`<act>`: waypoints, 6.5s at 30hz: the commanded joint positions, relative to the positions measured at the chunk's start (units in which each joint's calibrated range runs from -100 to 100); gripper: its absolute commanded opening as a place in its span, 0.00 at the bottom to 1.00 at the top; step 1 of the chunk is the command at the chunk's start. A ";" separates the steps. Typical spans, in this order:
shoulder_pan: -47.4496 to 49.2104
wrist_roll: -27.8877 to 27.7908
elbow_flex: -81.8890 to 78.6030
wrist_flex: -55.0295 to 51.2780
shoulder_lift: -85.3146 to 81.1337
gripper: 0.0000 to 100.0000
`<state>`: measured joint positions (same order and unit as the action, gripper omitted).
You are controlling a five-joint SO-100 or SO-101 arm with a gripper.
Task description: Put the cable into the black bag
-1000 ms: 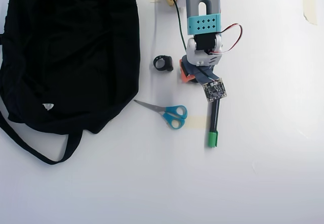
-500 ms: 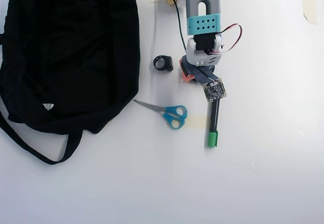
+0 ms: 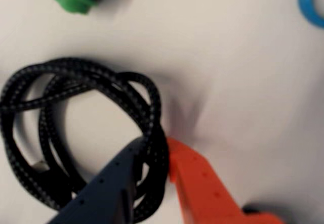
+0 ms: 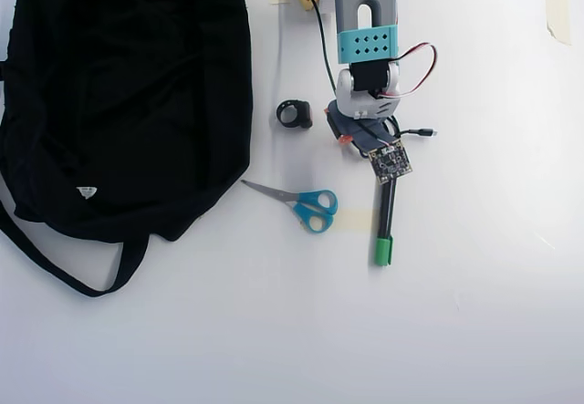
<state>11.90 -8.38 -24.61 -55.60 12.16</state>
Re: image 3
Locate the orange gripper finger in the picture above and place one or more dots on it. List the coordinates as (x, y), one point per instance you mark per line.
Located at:
(202, 196)

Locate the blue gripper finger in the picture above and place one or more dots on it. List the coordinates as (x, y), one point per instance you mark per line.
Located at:
(106, 196)

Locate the black bike light red lens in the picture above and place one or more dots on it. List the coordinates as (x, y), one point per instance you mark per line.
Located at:
(253, 208)

